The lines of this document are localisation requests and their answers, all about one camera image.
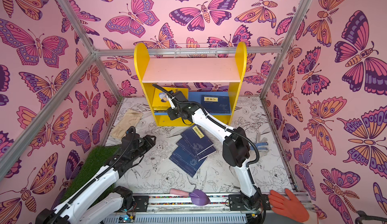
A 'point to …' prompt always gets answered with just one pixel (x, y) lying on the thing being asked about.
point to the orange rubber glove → (291, 207)
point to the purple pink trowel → (197, 197)
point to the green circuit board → (125, 219)
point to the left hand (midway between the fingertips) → (155, 137)
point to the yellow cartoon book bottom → (160, 98)
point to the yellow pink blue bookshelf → (186, 84)
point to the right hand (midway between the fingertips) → (170, 109)
